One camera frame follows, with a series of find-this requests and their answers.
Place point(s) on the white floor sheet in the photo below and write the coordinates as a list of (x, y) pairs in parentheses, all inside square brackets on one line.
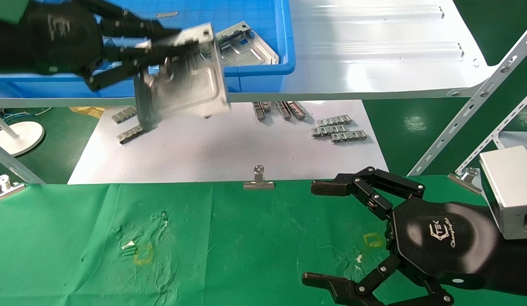
[(229, 148)]

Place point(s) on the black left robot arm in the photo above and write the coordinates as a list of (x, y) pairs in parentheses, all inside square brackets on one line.
[(4, 46)]

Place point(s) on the silver binder clip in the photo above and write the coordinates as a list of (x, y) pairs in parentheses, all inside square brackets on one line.
[(465, 178), (6, 190), (258, 183)]

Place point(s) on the small grey metal connector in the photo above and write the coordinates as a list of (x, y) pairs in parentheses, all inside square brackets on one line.
[(283, 110), (129, 135), (335, 120), (327, 131), (267, 106), (296, 110), (124, 114), (259, 111), (349, 136)]

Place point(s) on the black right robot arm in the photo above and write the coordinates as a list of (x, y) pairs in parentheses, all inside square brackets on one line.
[(518, 263)]

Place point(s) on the white round stand base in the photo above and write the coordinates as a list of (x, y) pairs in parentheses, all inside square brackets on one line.
[(19, 138)]

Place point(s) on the blue plastic bin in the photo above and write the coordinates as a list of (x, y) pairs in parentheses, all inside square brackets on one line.
[(255, 80)]

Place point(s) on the yellow plastic bag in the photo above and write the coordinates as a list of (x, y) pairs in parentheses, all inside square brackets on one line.
[(87, 111)]

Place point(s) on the grey sheet metal part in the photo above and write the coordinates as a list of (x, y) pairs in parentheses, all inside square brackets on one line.
[(187, 89), (250, 49)]

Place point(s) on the green cloth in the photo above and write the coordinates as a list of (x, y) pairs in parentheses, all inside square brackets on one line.
[(255, 246)]

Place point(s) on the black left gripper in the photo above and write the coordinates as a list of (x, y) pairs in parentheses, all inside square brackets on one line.
[(59, 38)]

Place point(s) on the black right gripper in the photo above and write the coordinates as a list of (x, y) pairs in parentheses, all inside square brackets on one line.
[(442, 242)]

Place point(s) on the grey tape strip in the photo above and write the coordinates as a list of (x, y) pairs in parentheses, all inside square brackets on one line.
[(166, 14)]

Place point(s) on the grey aluminium bar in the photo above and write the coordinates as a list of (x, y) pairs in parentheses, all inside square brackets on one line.
[(17, 165)]

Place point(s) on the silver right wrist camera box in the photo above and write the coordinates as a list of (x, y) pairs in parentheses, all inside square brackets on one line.
[(508, 191)]

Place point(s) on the white perforated angle bar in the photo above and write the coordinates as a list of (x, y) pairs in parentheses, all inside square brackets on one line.
[(459, 121), (497, 131)]

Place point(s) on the white metal shelf panel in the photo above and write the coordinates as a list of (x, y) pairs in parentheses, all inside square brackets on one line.
[(374, 63)]

